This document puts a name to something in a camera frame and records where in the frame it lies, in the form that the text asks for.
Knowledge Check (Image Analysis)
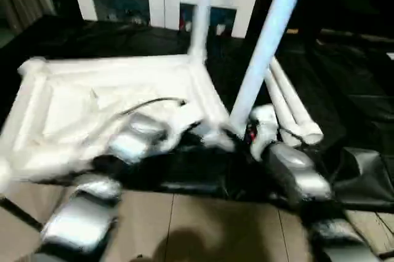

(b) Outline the white plastic table leg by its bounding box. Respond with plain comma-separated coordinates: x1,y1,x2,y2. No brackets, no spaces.
187,0,214,63
263,70,308,146
271,58,324,146
227,0,312,138

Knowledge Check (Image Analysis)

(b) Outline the white plastic table top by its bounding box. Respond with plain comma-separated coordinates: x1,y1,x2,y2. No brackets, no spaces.
0,56,238,184

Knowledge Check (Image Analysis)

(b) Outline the black work mat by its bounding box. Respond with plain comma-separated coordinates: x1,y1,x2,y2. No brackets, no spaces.
0,19,394,213

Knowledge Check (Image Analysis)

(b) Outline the black work table leg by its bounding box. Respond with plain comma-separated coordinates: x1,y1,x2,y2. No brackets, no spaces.
0,196,44,233

